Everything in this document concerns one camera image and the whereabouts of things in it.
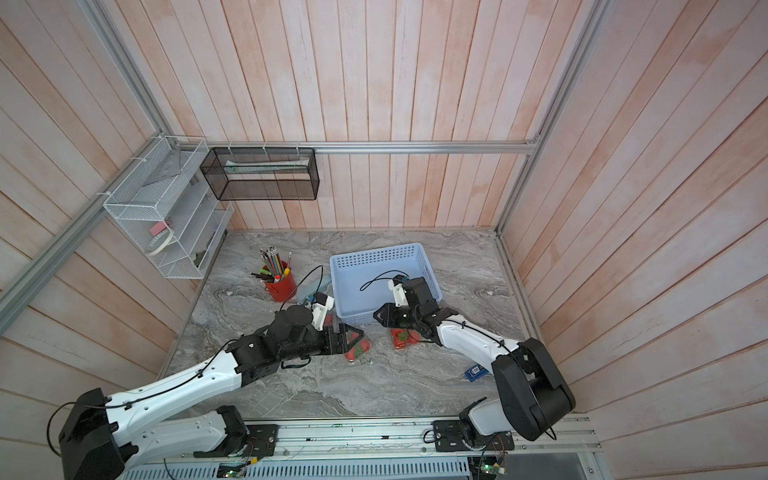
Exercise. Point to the white wire mesh shelf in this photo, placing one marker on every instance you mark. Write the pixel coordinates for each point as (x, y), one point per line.
(164, 183)

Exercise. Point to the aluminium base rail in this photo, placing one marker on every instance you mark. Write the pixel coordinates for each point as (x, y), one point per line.
(372, 444)

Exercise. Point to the red metal pencil bucket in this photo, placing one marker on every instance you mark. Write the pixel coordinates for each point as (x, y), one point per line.
(285, 288)

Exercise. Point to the light blue perforated plastic basket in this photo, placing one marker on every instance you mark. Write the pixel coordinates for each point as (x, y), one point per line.
(359, 279)

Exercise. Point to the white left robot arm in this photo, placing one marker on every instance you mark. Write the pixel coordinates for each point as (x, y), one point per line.
(104, 435)

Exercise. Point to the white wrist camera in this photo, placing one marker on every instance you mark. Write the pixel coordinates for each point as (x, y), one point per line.
(322, 307)
(399, 294)

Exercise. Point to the pink sticky note pad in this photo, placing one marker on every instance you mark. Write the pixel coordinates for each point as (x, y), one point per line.
(158, 228)

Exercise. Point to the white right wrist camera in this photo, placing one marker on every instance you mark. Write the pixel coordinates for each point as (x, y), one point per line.
(399, 294)

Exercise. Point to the black mesh wall basket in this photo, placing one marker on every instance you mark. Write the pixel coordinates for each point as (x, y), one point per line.
(262, 173)

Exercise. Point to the clear clamshell container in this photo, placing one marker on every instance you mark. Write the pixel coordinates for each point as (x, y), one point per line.
(358, 350)
(403, 337)

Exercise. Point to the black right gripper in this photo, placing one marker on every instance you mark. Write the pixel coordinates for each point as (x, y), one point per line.
(389, 317)

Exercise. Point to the blue small card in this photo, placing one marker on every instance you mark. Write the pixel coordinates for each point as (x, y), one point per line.
(475, 373)

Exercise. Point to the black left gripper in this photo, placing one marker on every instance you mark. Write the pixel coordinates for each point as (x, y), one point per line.
(343, 345)

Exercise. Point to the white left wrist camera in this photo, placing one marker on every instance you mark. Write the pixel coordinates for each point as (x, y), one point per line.
(322, 307)

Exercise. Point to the white tape roll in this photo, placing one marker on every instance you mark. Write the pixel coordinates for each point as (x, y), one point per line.
(160, 242)

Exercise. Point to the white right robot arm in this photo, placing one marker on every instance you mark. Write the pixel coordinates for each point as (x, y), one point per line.
(532, 395)

